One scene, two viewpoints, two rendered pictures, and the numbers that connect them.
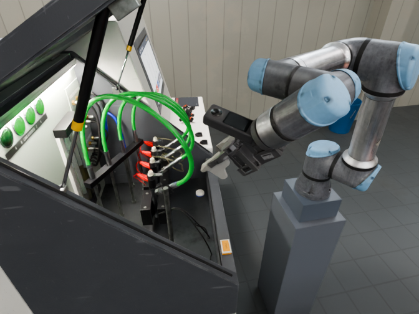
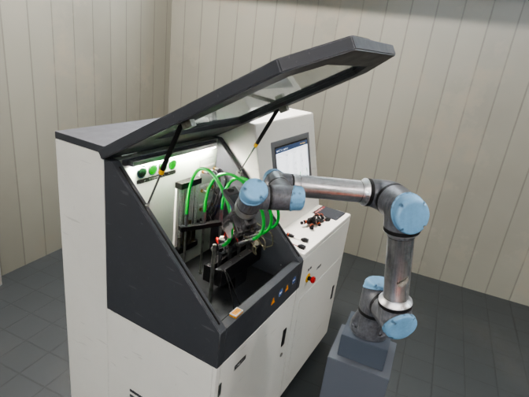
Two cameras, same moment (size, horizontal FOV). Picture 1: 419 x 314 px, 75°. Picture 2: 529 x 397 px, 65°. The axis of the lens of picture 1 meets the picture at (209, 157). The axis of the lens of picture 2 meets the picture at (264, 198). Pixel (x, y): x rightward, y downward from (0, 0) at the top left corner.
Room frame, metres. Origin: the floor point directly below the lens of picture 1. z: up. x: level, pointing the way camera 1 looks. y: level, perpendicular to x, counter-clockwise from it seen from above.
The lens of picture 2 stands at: (-0.50, -0.82, 1.92)
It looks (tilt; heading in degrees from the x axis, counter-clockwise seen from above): 21 degrees down; 33
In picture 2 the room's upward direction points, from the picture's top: 7 degrees clockwise
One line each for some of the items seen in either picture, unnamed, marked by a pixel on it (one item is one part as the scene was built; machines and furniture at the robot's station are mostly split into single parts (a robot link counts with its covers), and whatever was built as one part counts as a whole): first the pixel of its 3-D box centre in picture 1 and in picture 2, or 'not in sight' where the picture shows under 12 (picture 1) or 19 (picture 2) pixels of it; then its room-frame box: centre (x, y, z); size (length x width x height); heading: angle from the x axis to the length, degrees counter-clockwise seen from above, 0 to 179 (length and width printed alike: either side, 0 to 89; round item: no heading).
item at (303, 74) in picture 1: (323, 91); (283, 195); (0.51, -0.22, 1.50); 0.11 x 0.11 x 0.08; 47
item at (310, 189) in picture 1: (314, 180); (371, 319); (0.93, -0.46, 0.95); 0.15 x 0.15 x 0.10
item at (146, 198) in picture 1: (158, 194); (233, 267); (0.89, 0.22, 0.91); 0.34 x 0.10 x 0.15; 6
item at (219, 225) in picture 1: (216, 216); (262, 304); (0.79, -0.03, 0.87); 0.62 x 0.04 x 0.16; 6
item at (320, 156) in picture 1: (322, 158); (378, 294); (0.92, -0.46, 1.07); 0.13 x 0.12 x 0.14; 47
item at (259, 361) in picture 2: not in sight; (254, 383); (0.79, -0.05, 0.44); 0.65 x 0.02 x 0.68; 6
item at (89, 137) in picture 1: (85, 121); (209, 188); (0.98, 0.49, 1.20); 0.13 x 0.03 x 0.31; 6
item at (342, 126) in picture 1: (341, 113); not in sight; (3.19, -1.69, 0.22); 0.37 x 0.34 x 0.45; 102
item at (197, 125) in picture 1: (187, 120); (312, 228); (1.48, 0.13, 0.96); 0.70 x 0.22 x 0.03; 6
